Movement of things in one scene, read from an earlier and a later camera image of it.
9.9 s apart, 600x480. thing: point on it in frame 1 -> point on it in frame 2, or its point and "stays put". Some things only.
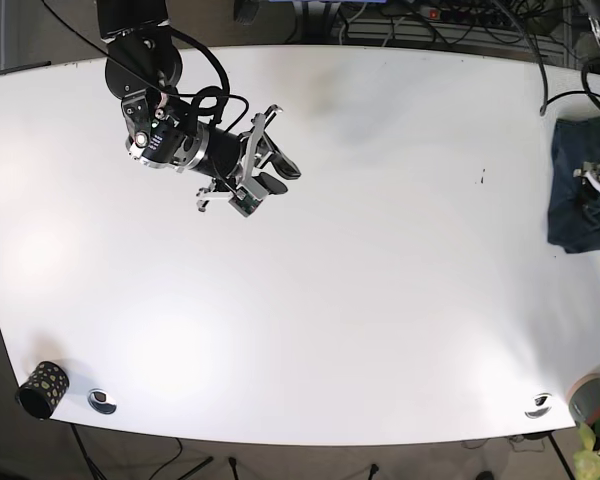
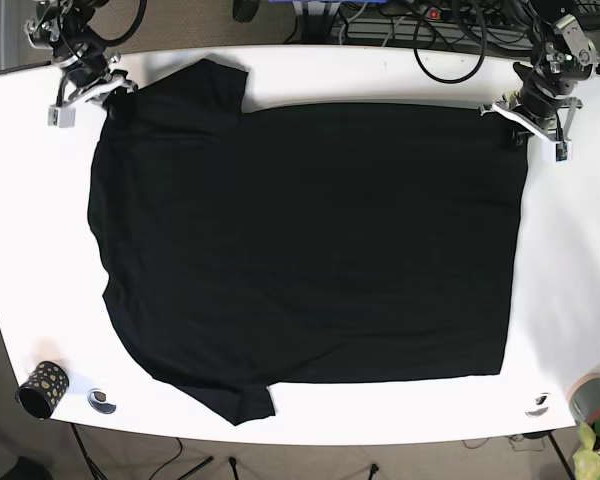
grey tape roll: [592, 396] stays put
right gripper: [255, 146] -> [91, 79]
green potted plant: [599, 455] stays put
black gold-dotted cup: [43, 392] stays put
